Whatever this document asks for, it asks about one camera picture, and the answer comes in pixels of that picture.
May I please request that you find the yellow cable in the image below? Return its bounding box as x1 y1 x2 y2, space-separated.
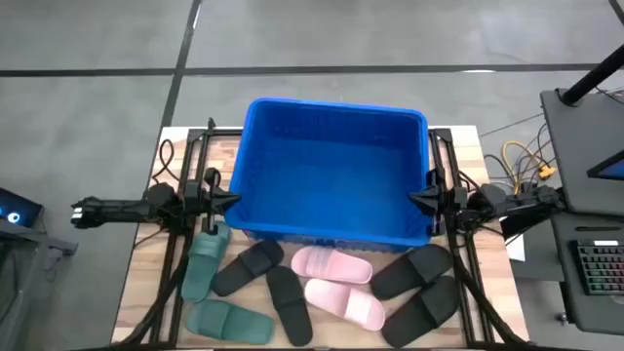
501 139 558 196

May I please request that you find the green slide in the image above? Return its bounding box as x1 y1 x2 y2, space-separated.
185 299 276 345
180 221 233 303

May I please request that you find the small black slide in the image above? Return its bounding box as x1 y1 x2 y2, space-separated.
265 265 314 347
210 239 286 297

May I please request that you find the large black slide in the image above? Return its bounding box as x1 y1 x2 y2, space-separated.
369 243 454 301
380 276 462 349

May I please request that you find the grey desk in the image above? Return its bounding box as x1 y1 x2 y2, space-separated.
550 212 624 337

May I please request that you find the blue plastic bin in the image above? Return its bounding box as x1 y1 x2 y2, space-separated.
223 97 434 253

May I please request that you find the black floor cable bundle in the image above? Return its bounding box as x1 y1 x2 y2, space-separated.
480 111 560 196

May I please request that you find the monitor with blue screen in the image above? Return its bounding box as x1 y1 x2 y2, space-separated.
587 150 624 181

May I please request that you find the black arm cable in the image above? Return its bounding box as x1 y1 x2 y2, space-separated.
456 170 488 196
150 138 184 189

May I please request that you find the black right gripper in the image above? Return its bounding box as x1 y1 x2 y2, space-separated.
408 169 468 235

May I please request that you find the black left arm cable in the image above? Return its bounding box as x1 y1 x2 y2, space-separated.
150 138 184 189

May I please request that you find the white paper sheet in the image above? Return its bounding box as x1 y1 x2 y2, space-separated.
504 233 527 263

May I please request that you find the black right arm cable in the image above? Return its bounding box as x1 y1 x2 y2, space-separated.
456 170 488 196

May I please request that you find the pink slide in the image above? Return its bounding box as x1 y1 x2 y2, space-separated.
303 278 386 332
291 246 374 285

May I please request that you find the grey cart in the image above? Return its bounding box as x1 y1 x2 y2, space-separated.
0 218 79 351

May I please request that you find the black desk beam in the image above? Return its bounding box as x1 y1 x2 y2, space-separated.
499 209 555 240

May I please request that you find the black backlit keyboard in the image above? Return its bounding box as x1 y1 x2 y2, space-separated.
574 239 624 296

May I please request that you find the computer case with blue light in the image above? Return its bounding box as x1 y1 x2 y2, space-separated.
0 187 44 229

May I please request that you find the black table frame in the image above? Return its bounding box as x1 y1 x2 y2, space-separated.
539 87 624 215

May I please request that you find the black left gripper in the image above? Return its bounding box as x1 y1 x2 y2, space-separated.
183 169 242 234

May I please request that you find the black pole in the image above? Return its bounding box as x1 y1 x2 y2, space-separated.
560 43 624 106

